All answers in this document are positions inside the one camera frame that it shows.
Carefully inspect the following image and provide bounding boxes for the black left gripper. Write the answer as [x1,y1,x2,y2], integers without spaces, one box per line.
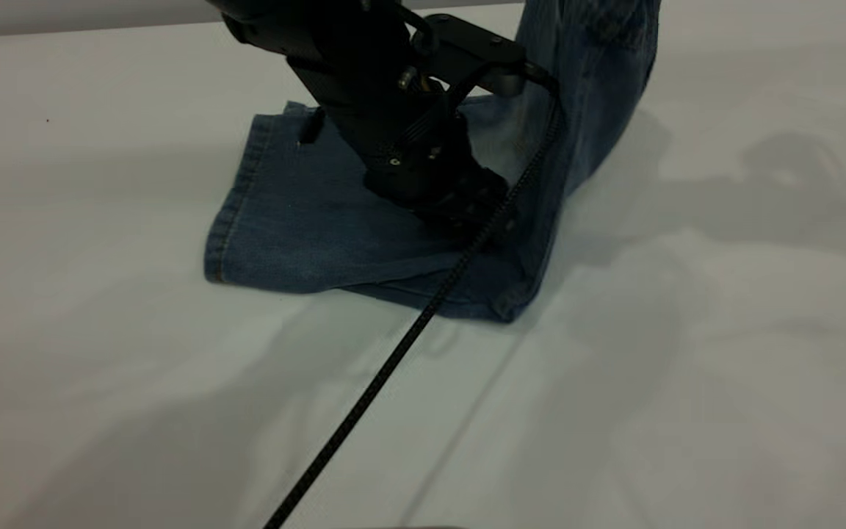
[287,15,518,251]

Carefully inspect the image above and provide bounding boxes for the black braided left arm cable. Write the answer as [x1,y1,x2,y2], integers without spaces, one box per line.
[263,73,565,529]

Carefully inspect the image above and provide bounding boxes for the blue denim pants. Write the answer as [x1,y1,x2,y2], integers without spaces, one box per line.
[204,0,662,325]

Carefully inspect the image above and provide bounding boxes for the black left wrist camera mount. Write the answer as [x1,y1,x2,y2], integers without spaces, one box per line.
[414,13,550,98]

